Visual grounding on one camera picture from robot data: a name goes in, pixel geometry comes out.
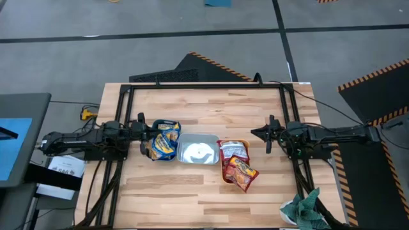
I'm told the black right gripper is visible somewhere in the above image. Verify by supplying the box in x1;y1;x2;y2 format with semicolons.
250;114;290;155

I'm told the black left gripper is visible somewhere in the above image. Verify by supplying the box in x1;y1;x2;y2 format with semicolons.
128;111;163;156

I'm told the red Maruchan noodle pack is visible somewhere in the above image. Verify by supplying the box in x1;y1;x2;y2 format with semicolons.
222;155;260;194
217;139;250;165

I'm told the teal plastic bin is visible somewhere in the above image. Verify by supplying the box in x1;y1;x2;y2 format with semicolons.
145;118;182;162

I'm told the grey plastic bin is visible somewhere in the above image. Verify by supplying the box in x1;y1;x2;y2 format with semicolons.
176;133;221;165

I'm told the yellow power plug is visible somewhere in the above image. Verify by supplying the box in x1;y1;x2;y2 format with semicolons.
80;108;98;121

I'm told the green potted plant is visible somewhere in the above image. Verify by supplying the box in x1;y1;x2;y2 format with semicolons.
280;187;332;230

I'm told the white plant pot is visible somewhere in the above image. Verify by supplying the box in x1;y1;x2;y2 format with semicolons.
279;200;298;226

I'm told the white printed paper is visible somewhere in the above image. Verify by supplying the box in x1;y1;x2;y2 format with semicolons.
47;155;86;178

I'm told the black cart bar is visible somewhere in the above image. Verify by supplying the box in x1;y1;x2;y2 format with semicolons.
24;162;83;192

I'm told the white paper sheet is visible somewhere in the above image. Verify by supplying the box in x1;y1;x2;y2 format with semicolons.
36;183;76;201

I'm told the dark grey cart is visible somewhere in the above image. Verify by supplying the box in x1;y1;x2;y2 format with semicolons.
0;92;52;230

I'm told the blue floor mat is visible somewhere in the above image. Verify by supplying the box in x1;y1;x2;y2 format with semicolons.
204;0;233;8

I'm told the black power cable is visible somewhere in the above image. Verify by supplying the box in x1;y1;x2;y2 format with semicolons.
270;80;366;126

